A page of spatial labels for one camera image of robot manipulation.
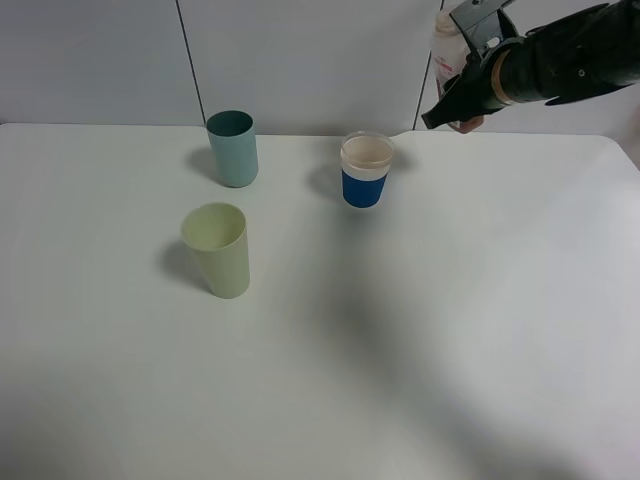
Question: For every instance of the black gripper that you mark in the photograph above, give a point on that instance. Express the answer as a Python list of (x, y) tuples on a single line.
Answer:
[(508, 74)]

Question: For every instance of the light green plastic cup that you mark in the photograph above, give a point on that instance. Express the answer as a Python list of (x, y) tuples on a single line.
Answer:
[(216, 235)]

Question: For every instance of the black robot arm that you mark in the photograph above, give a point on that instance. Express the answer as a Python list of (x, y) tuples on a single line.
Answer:
[(588, 54)]

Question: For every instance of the teal plastic cup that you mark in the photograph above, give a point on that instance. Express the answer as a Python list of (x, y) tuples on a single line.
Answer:
[(233, 142)]

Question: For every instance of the clear cup with blue sleeve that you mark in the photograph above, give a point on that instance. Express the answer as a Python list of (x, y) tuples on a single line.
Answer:
[(366, 158)]

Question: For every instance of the clear plastic drink bottle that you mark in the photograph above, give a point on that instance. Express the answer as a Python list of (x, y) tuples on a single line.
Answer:
[(449, 49)]

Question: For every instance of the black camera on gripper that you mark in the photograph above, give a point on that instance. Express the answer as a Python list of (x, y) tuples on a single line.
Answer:
[(484, 25)]

